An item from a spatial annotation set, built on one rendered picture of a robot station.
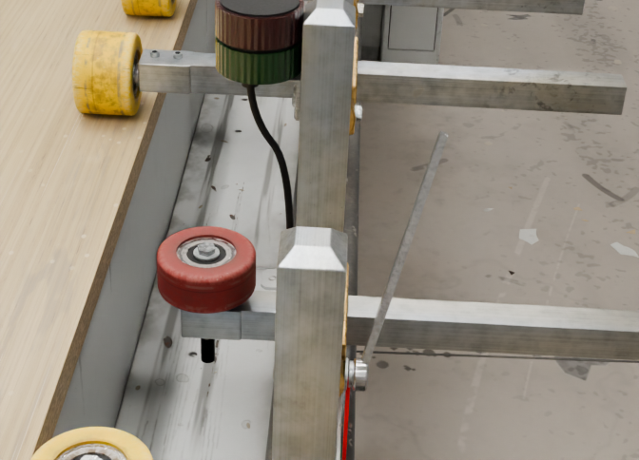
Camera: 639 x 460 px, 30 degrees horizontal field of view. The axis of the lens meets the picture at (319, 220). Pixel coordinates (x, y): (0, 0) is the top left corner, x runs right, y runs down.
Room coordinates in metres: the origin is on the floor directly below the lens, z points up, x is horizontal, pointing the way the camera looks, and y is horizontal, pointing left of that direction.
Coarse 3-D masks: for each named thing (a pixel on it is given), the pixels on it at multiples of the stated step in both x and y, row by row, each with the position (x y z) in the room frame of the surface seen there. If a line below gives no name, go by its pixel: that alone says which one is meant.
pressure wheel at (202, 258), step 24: (168, 240) 0.81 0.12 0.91; (192, 240) 0.81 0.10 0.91; (216, 240) 0.82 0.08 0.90; (240, 240) 0.81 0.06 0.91; (168, 264) 0.78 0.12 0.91; (192, 264) 0.78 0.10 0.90; (216, 264) 0.78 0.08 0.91; (240, 264) 0.78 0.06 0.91; (168, 288) 0.77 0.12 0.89; (192, 288) 0.76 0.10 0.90; (216, 288) 0.76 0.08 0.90; (240, 288) 0.77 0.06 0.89; (192, 312) 0.76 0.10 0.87; (216, 312) 0.76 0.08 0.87
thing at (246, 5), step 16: (224, 0) 0.75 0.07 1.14; (240, 0) 0.75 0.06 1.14; (256, 0) 0.76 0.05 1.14; (272, 0) 0.76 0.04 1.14; (288, 0) 0.76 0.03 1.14; (256, 16) 0.73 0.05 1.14; (272, 16) 0.73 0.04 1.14; (240, 48) 0.73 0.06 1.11; (288, 48) 0.74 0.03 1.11; (288, 80) 0.74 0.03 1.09; (256, 112) 0.75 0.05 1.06; (272, 144) 0.75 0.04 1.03; (288, 176) 0.75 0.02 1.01; (288, 192) 0.75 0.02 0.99; (288, 208) 0.75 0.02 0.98; (288, 224) 0.75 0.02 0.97
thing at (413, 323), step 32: (192, 320) 0.78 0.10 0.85; (224, 320) 0.78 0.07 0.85; (256, 320) 0.78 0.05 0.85; (352, 320) 0.78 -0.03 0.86; (384, 320) 0.78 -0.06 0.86; (416, 320) 0.78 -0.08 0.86; (448, 320) 0.78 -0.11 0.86; (480, 320) 0.78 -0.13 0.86; (512, 320) 0.78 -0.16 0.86; (544, 320) 0.79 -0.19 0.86; (576, 320) 0.79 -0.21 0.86; (608, 320) 0.79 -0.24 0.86; (512, 352) 0.78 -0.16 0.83; (544, 352) 0.78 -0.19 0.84; (576, 352) 0.78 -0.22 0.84; (608, 352) 0.78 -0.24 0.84
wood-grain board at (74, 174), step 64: (0, 0) 1.32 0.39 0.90; (64, 0) 1.33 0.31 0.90; (192, 0) 1.36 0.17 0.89; (0, 64) 1.14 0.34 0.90; (64, 64) 1.15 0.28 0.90; (0, 128) 1.00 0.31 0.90; (64, 128) 1.01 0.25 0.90; (128, 128) 1.01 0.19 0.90; (0, 192) 0.88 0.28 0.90; (64, 192) 0.89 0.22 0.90; (128, 192) 0.92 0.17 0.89; (0, 256) 0.79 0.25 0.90; (64, 256) 0.79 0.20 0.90; (0, 320) 0.70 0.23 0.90; (64, 320) 0.71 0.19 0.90; (0, 384) 0.63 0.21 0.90; (64, 384) 0.65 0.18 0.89; (0, 448) 0.57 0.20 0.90
